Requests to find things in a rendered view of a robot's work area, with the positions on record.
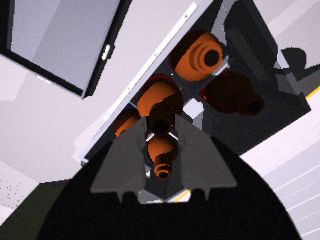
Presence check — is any black plastic bottle crate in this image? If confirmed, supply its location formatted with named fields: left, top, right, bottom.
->
left=78, top=0, right=312, bottom=202

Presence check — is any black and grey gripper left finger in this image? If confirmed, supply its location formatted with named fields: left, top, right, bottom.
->
left=36, top=116, right=149, bottom=240

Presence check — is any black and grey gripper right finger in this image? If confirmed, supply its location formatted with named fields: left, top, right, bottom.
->
left=173, top=114, right=303, bottom=240

